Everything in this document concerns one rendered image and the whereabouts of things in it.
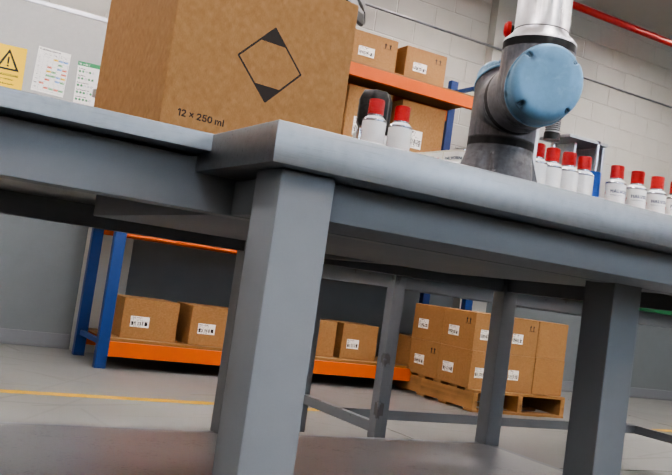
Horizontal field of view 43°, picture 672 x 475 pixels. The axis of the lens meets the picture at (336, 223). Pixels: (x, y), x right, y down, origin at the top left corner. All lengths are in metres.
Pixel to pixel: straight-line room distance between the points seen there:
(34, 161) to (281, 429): 0.37
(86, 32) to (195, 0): 4.93
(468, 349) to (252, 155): 4.99
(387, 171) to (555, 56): 0.57
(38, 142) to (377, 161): 0.35
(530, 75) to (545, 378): 4.92
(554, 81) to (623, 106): 7.65
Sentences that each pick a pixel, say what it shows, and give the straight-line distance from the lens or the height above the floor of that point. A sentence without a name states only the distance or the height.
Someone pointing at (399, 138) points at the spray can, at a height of 1.01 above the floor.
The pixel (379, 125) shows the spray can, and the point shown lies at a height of 1.03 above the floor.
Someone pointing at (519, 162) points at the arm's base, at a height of 0.93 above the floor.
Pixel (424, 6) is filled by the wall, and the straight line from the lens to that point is 7.53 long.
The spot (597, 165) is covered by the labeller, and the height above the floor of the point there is 1.08.
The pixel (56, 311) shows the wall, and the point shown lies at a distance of 6.10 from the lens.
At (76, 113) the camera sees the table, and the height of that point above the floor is 0.82.
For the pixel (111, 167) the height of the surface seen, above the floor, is 0.78.
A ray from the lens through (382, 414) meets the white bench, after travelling 3.27.
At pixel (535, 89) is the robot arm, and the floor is 1.02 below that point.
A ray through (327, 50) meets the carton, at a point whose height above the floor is 1.03.
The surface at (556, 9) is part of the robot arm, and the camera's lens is 1.41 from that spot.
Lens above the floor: 0.69
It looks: 4 degrees up
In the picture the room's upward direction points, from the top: 8 degrees clockwise
